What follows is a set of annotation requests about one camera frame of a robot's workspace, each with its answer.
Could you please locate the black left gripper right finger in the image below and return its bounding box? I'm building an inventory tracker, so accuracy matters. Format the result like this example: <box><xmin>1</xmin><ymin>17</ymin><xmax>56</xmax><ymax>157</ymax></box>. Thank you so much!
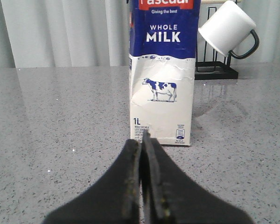
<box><xmin>141</xmin><ymin>130</ymin><xmax>253</xmax><ymax>224</ymax></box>

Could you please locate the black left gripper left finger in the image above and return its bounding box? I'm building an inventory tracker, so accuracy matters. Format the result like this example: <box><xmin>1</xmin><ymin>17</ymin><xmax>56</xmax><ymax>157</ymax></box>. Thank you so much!
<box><xmin>43</xmin><ymin>140</ymin><xmax>141</xmax><ymax>224</ymax></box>

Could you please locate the blue white milk carton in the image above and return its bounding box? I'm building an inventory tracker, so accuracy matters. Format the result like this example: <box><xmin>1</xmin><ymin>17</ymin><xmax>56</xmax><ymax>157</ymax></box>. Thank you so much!
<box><xmin>128</xmin><ymin>0</ymin><xmax>201</xmax><ymax>146</ymax></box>

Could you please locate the wooden paper towel holder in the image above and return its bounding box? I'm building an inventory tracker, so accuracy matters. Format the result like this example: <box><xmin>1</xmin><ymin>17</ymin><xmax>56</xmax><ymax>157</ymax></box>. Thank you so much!
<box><xmin>201</xmin><ymin>0</ymin><xmax>227</xmax><ymax>4</ymax></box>

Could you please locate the black wire mug rack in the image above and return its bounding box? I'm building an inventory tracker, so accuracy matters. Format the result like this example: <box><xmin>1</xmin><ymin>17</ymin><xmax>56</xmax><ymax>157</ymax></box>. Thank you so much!
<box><xmin>195</xmin><ymin>6</ymin><xmax>239</xmax><ymax>81</ymax></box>

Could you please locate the white enamel mug black handle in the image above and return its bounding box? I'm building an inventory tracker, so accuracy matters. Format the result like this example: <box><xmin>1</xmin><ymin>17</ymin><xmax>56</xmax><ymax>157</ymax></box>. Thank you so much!
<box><xmin>198</xmin><ymin>0</ymin><xmax>259</xmax><ymax>59</ymax></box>

